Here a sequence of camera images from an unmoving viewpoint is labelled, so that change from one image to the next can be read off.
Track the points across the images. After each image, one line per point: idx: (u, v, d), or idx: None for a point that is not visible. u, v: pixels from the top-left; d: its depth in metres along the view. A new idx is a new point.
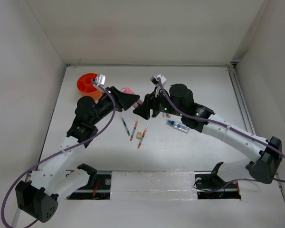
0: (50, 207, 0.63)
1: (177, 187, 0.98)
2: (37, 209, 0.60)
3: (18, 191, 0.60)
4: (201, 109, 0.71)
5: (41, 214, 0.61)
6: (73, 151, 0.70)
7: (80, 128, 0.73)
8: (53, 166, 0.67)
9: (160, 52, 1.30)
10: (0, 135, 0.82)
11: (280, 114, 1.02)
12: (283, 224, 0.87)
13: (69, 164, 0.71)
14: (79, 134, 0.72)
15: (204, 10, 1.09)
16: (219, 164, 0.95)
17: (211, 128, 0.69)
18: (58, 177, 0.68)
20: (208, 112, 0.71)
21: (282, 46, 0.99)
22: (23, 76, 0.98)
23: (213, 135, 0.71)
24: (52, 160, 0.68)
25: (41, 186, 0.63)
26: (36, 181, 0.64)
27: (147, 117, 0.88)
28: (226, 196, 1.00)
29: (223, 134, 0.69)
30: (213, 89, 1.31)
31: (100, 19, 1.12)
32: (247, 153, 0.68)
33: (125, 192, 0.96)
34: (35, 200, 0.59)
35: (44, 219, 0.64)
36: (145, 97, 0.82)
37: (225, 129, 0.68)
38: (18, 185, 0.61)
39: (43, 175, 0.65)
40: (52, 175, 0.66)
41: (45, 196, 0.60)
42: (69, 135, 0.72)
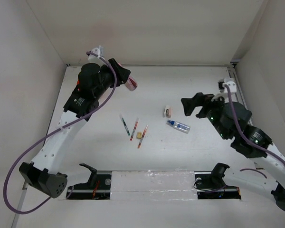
0: (58, 184, 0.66)
1: (177, 187, 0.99)
2: (46, 188, 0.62)
3: (22, 174, 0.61)
4: (259, 136, 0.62)
5: (50, 193, 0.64)
6: (72, 127, 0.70)
7: (78, 100, 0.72)
8: (54, 146, 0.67)
9: (160, 52, 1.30)
10: (0, 135, 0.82)
11: (280, 115, 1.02)
12: (283, 224, 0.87)
13: (70, 140, 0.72)
14: (78, 108, 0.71)
15: (204, 10, 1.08)
16: (219, 166, 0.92)
17: (269, 161, 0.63)
18: (61, 155, 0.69)
20: (267, 141, 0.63)
21: (283, 46, 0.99)
22: (22, 77, 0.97)
23: (266, 167, 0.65)
24: (52, 138, 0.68)
25: (44, 167, 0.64)
26: (39, 162, 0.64)
27: (186, 113, 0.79)
28: (226, 196, 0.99)
29: (279, 171, 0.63)
30: (213, 89, 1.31)
31: (100, 19, 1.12)
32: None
33: (126, 192, 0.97)
34: (41, 182, 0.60)
35: (56, 195, 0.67)
36: (197, 94, 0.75)
37: (283, 166, 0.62)
38: (20, 168, 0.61)
39: (44, 155, 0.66)
40: (53, 154, 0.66)
41: (49, 176, 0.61)
42: (66, 109, 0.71)
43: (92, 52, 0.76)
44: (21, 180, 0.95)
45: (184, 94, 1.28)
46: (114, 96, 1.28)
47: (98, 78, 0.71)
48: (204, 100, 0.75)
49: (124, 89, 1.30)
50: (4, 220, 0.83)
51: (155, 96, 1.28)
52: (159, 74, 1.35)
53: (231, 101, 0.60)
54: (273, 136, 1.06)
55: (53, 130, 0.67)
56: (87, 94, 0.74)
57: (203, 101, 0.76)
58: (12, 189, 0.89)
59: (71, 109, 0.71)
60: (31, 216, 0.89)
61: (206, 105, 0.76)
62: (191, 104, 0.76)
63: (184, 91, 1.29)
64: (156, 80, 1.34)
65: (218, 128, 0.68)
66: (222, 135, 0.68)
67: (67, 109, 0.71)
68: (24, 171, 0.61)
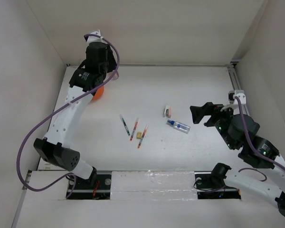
0: (72, 157, 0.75)
1: (177, 187, 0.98)
2: (61, 161, 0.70)
3: (38, 150, 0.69)
4: (267, 147, 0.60)
5: (65, 165, 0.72)
6: (80, 102, 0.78)
7: (83, 76, 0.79)
8: (64, 120, 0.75)
9: (160, 52, 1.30)
10: (0, 135, 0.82)
11: (280, 115, 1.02)
12: (283, 224, 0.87)
13: (78, 115, 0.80)
14: (83, 81, 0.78)
15: (205, 10, 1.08)
16: (219, 166, 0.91)
17: (275, 173, 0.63)
18: (71, 128, 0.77)
20: (274, 153, 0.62)
21: (283, 46, 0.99)
22: (22, 77, 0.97)
23: (273, 179, 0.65)
24: (62, 114, 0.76)
25: (57, 141, 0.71)
26: (52, 136, 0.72)
27: (195, 120, 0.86)
28: (226, 196, 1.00)
29: None
30: (213, 89, 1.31)
31: (100, 19, 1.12)
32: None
33: (126, 192, 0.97)
34: (56, 154, 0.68)
35: (70, 168, 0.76)
36: (207, 104, 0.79)
37: None
38: (34, 143, 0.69)
39: (56, 129, 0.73)
40: (65, 128, 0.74)
41: (63, 149, 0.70)
42: (72, 85, 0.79)
43: (95, 35, 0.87)
44: (21, 180, 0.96)
45: (184, 94, 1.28)
46: (114, 96, 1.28)
47: (104, 55, 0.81)
48: (213, 110, 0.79)
49: (124, 89, 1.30)
50: (4, 219, 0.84)
51: (155, 96, 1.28)
52: (159, 74, 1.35)
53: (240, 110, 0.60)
54: (273, 136, 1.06)
55: (62, 106, 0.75)
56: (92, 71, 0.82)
57: (212, 110, 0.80)
58: (12, 189, 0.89)
59: (76, 84, 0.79)
60: (31, 216, 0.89)
61: (214, 115, 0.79)
62: (200, 112, 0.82)
63: (184, 91, 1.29)
64: (156, 80, 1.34)
65: (226, 137, 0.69)
66: (230, 145, 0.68)
67: (73, 85, 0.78)
68: (40, 146, 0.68)
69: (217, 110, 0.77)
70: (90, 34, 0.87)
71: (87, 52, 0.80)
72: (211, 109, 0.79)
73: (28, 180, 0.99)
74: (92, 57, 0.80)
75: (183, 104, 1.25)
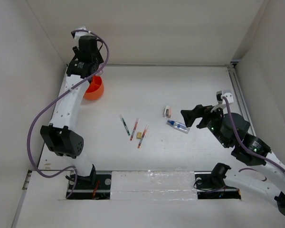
0: (79, 141, 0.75)
1: (177, 187, 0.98)
2: (69, 145, 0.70)
3: (44, 136, 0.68)
4: (257, 144, 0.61)
5: (73, 149, 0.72)
6: (80, 88, 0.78)
7: (79, 65, 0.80)
8: (67, 106, 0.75)
9: (160, 52, 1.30)
10: (0, 135, 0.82)
11: (280, 115, 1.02)
12: (284, 224, 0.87)
13: (80, 101, 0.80)
14: (80, 70, 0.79)
15: (205, 10, 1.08)
16: (219, 166, 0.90)
17: (267, 169, 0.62)
18: (75, 113, 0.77)
20: (266, 149, 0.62)
21: (282, 46, 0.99)
22: (22, 77, 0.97)
23: (265, 175, 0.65)
24: (64, 101, 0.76)
25: (63, 125, 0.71)
26: (57, 121, 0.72)
27: (187, 124, 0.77)
28: (226, 196, 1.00)
29: (278, 178, 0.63)
30: (213, 88, 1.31)
31: (100, 19, 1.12)
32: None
33: (126, 192, 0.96)
34: (64, 137, 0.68)
35: (77, 153, 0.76)
36: (197, 106, 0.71)
37: (283, 174, 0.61)
38: (41, 130, 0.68)
39: (61, 115, 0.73)
40: (69, 113, 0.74)
41: (70, 130, 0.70)
42: (70, 74, 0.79)
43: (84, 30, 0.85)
44: (21, 180, 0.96)
45: (184, 94, 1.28)
46: (114, 96, 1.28)
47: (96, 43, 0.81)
48: (204, 112, 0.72)
49: (124, 89, 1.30)
50: (4, 219, 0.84)
51: (155, 96, 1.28)
52: (159, 74, 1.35)
53: (229, 110, 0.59)
54: (273, 136, 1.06)
55: (63, 93, 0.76)
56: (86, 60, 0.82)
57: (203, 112, 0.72)
58: (12, 189, 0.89)
59: (73, 73, 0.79)
60: (31, 216, 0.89)
61: (206, 117, 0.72)
62: (191, 116, 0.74)
63: (184, 91, 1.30)
64: (156, 80, 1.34)
65: (220, 137, 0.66)
66: (224, 143, 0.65)
67: (71, 73, 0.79)
68: (46, 131, 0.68)
69: (208, 111, 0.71)
70: (77, 30, 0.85)
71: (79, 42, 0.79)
72: (201, 111, 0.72)
73: (28, 181, 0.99)
74: (85, 47, 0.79)
75: (183, 104, 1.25)
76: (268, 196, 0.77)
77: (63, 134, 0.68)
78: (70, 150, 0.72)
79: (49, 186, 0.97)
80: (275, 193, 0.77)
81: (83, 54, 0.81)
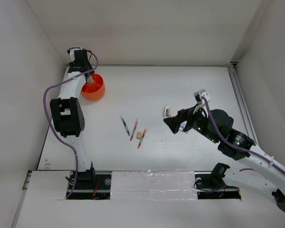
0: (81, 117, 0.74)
1: (177, 187, 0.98)
2: (75, 113, 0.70)
3: (53, 107, 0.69)
4: (242, 138, 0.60)
5: (79, 123, 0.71)
6: (81, 78, 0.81)
7: (77, 66, 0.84)
8: (71, 86, 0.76)
9: (160, 51, 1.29)
10: (1, 136, 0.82)
11: (280, 115, 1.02)
12: (283, 224, 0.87)
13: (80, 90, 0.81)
14: (79, 68, 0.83)
15: (205, 10, 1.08)
16: (219, 166, 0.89)
17: (252, 161, 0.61)
18: (78, 94, 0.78)
20: (250, 142, 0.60)
21: (282, 47, 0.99)
22: (22, 77, 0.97)
23: (250, 167, 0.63)
24: (67, 85, 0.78)
25: (70, 96, 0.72)
26: (64, 96, 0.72)
27: (174, 130, 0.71)
28: (226, 196, 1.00)
29: (264, 170, 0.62)
30: (212, 88, 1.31)
31: (100, 18, 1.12)
32: None
33: (126, 192, 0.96)
34: (71, 105, 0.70)
35: (81, 128, 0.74)
36: (180, 112, 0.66)
37: (268, 165, 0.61)
38: (51, 100, 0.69)
39: (67, 91, 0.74)
40: (74, 90, 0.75)
41: (77, 101, 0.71)
42: (71, 71, 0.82)
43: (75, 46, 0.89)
44: (21, 180, 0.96)
45: (184, 94, 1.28)
46: (114, 96, 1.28)
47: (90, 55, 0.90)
48: (186, 116, 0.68)
49: (124, 89, 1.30)
50: (4, 219, 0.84)
51: (155, 96, 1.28)
52: (159, 74, 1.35)
53: (208, 109, 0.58)
54: (273, 136, 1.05)
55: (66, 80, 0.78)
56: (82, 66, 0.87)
57: (185, 116, 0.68)
58: (12, 188, 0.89)
59: (73, 71, 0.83)
60: (31, 216, 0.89)
61: (190, 119, 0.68)
62: (176, 121, 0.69)
63: (184, 91, 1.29)
64: (157, 79, 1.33)
65: (208, 134, 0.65)
66: (213, 139, 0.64)
67: (71, 70, 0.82)
68: (56, 101, 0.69)
69: (191, 114, 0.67)
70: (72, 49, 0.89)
71: (73, 52, 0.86)
72: (185, 115, 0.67)
73: (28, 181, 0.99)
74: (79, 55, 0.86)
75: (183, 104, 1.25)
76: (265, 192, 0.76)
77: (71, 102, 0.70)
78: (75, 124, 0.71)
79: (49, 186, 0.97)
80: (272, 188, 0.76)
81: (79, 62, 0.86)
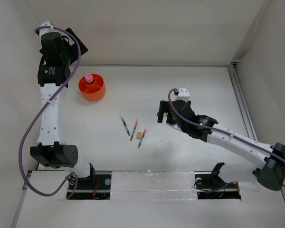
0: (72, 151, 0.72)
1: (177, 187, 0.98)
2: (64, 158, 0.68)
3: (38, 158, 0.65)
4: (205, 120, 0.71)
5: (70, 161, 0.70)
6: (58, 97, 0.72)
7: (49, 71, 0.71)
8: (52, 118, 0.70)
9: (160, 52, 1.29)
10: (1, 136, 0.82)
11: (280, 115, 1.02)
12: (283, 224, 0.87)
13: (61, 111, 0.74)
14: (53, 77, 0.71)
15: (204, 10, 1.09)
16: (218, 166, 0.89)
17: (215, 137, 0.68)
18: (61, 125, 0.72)
20: (212, 121, 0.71)
21: (282, 47, 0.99)
22: (22, 77, 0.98)
23: (217, 144, 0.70)
24: (46, 115, 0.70)
25: (53, 140, 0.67)
26: (46, 140, 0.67)
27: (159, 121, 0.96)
28: (226, 196, 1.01)
29: (227, 143, 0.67)
30: (212, 88, 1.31)
31: (100, 19, 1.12)
32: (254, 161, 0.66)
33: (126, 192, 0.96)
34: (58, 153, 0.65)
35: (74, 161, 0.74)
36: (160, 102, 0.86)
37: (229, 137, 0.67)
38: (33, 153, 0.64)
39: (47, 131, 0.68)
40: (55, 127, 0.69)
41: (63, 147, 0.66)
42: (43, 83, 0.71)
43: (45, 27, 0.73)
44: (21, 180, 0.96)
45: None
46: (114, 96, 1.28)
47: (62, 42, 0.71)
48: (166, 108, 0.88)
49: (124, 89, 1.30)
50: (4, 219, 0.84)
51: (155, 96, 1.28)
52: (159, 74, 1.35)
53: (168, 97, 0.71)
54: (273, 136, 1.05)
55: (42, 108, 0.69)
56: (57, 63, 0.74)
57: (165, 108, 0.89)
58: (12, 188, 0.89)
59: (47, 82, 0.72)
60: (31, 216, 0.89)
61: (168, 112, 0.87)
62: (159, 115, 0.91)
63: None
64: (156, 80, 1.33)
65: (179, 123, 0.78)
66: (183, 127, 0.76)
67: (44, 84, 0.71)
68: (39, 152, 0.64)
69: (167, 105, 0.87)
70: (41, 27, 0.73)
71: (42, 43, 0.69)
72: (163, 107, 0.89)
73: (28, 181, 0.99)
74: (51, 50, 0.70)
75: None
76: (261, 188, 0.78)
77: (57, 150, 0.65)
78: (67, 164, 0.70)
79: (49, 186, 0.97)
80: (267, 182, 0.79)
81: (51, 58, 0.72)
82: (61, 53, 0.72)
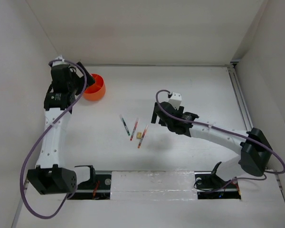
0: (71, 177, 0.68)
1: (177, 187, 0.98)
2: (62, 184, 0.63)
3: (34, 182, 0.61)
4: (188, 116, 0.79)
5: (68, 188, 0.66)
6: (62, 120, 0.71)
7: (55, 97, 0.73)
8: (53, 141, 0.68)
9: (160, 51, 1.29)
10: (0, 136, 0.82)
11: (280, 115, 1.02)
12: (283, 224, 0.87)
13: (64, 135, 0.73)
14: (59, 102, 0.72)
15: (204, 10, 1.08)
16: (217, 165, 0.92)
17: (196, 129, 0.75)
18: (61, 149, 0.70)
20: (193, 116, 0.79)
21: (282, 46, 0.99)
22: (22, 77, 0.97)
23: (201, 137, 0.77)
24: (48, 137, 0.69)
25: (52, 164, 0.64)
26: (44, 163, 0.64)
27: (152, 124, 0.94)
28: (226, 195, 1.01)
29: (207, 134, 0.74)
30: (212, 88, 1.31)
31: (100, 18, 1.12)
32: (234, 148, 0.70)
33: (126, 192, 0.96)
34: (55, 177, 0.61)
35: (71, 189, 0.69)
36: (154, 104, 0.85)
37: (208, 128, 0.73)
38: (29, 176, 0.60)
39: (47, 154, 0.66)
40: (56, 149, 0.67)
41: (62, 171, 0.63)
42: (48, 108, 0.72)
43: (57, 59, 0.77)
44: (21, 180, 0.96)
45: (184, 94, 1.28)
46: (114, 96, 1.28)
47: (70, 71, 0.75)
48: None
49: (124, 89, 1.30)
50: (4, 220, 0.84)
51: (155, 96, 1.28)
52: (159, 74, 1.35)
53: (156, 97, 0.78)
54: (273, 136, 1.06)
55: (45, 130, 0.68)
56: (63, 90, 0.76)
57: None
58: (12, 188, 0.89)
59: (52, 107, 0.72)
60: (31, 216, 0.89)
61: None
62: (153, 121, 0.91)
63: (184, 91, 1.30)
64: (156, 80, 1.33)
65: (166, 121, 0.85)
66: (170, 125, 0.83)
67: (49, 108, 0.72)
68: (36, 175, 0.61)
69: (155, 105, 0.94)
70: (54, 60, 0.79)
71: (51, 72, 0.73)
72: None
73: (28, 181, 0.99)
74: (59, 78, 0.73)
75: (183, 104, 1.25)
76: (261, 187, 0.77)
77: (55, 175, 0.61)
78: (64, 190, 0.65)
79: None
80: None
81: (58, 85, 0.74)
82: (69, 82, 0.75)
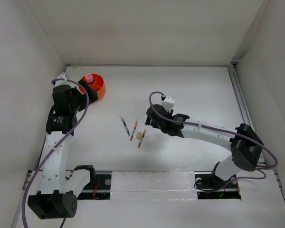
0: (71, 202, 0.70)
1: (177, 187, 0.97)
2: (61, 209, 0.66)
3: (35, 207, 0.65)
4: (180, 118, 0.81)
5: (68, 213, 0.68)
6: (63, 144, 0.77)
7: (57, 119, 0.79)
8: (54, 166, 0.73)
9: (160, 51, 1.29)
10: (0, 135, 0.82)
11: (280, 115, 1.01)
12: (283, 224, 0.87)
13: (66, 157, 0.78)
14: (61, 125, 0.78)
15: (204, 10, 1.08)
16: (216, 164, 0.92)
17: (187, 129, 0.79)
18: (63, 172, 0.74)
20: (184, 117, 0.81)
21: (282, 46, 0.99)
22: (22, 77, 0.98)
23: (193, 136, 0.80)
24: (49, 162, 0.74)
25: (53, 189, 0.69)
26: (46, 188, 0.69)
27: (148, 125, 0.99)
28: (226, 196, 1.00)
29: (198, 133, 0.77)
30: (212, 88, 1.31)
31: (100, 19, 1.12)
32: (224, 145, 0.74)
33: (126, 192, 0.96)
34: (55, 203, 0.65)
35: (72, 213, 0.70)
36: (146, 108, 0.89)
37: (198, 127, 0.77)
38: (30, 201, 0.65)
39: (48, 178, 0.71)
40: (56, 175, 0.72)
41: (62, 196, 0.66)
42: (50, 131, 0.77)
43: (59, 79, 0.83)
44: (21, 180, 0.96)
45: (185, 94, 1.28)
46: (114, 96, 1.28)
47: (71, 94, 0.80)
48: None
49: (124, 89, 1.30)
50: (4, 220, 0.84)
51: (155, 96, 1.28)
52: (159, 74, 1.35)
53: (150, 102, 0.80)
54: (273, 136, 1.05)
55: (47, 155, 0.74)
56: (65, 113, 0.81)
57: None
58: (12, 188, 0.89)
59: (54, 130, 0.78)
60: (30, 216, 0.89)
61: None
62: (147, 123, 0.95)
63: (184, 91, 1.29)
64: (157, 80, 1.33)
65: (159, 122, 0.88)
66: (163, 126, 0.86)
67: (51, 131, 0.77)
68: (37, 200, 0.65)
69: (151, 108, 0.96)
70: (57, 79, 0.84)
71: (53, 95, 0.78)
72: None
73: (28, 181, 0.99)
74: (61, 100, 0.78)
75: (183, 104, 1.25)
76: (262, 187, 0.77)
77: (55, 200, 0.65)
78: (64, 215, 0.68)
79: None
80: None
81: (60, 107, 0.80)
82: (70, 104, 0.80)
